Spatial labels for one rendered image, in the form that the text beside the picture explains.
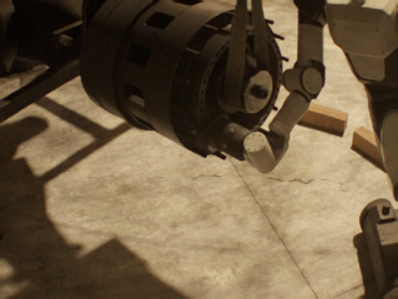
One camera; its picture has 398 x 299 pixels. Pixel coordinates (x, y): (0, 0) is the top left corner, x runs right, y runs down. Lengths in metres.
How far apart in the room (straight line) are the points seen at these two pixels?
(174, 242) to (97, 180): 0.61
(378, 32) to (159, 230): 1.49
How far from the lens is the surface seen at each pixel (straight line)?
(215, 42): 1.64
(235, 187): 2.73
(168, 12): 1.76
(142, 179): 2.80
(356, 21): 1.51
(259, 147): 1.50
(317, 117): 3.19
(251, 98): 1.71
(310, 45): 1.63
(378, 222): 2.28
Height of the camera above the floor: 1.67
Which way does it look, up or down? 33 degrees down
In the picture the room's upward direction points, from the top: 2 degrees counter-clockwise
